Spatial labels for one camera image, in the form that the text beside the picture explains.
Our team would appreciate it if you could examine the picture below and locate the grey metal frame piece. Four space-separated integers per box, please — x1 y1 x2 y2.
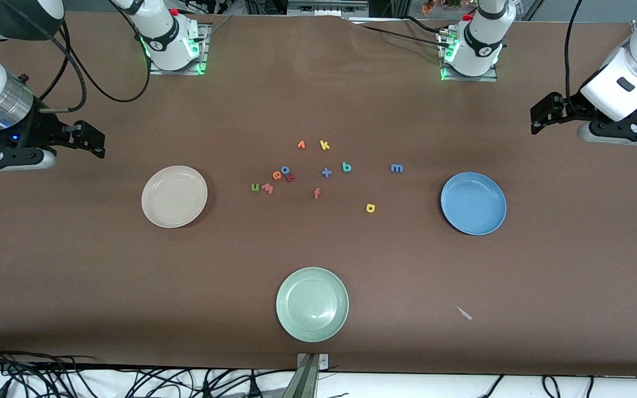
288 0 369 17

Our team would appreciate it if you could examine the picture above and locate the beige brown plate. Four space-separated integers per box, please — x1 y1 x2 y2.
142 165 208 228

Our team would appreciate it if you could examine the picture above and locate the pale green plate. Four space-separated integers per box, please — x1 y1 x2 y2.
275 267 349 343

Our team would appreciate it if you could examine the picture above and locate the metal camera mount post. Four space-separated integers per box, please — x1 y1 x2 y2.
283 353 329 398

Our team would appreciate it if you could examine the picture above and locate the brown table cover sheet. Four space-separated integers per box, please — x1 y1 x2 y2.
0 11 637 376

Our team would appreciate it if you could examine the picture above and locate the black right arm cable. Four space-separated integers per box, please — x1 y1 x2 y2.
0 0 151 113

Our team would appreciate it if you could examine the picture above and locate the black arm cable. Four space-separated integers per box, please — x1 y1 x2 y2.
0 0 151 113
565 0 586 108

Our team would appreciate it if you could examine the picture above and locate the orange brown dried plant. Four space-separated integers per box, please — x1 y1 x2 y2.
421 0 463 14

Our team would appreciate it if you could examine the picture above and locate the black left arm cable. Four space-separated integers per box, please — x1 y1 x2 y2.
565 0 586 108

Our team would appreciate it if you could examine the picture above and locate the blue plate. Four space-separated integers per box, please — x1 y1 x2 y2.
441 172 507 236

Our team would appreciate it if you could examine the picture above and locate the thin black cable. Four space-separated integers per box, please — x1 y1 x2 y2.
352 17 445 45

